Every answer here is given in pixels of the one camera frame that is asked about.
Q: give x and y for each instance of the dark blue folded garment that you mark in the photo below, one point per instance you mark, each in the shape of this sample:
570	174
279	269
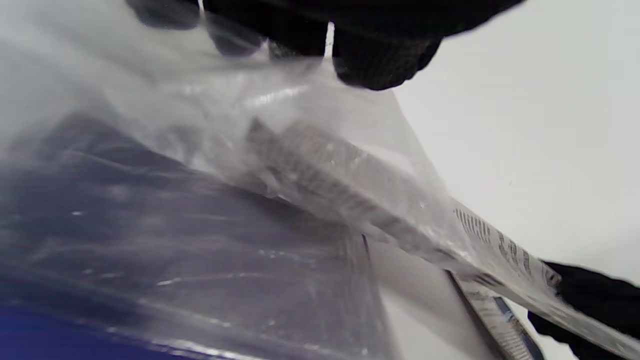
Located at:
165	250

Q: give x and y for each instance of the person's left hand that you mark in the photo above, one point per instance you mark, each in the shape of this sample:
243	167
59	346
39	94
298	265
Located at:
380	30

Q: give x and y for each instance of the clear plastic packaging bag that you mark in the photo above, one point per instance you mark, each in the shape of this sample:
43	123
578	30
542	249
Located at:
310	165

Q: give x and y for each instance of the person's right hand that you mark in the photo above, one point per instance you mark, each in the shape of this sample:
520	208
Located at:
595	297

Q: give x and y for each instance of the white printed bag label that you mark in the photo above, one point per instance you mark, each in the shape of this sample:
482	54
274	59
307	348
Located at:
505	245

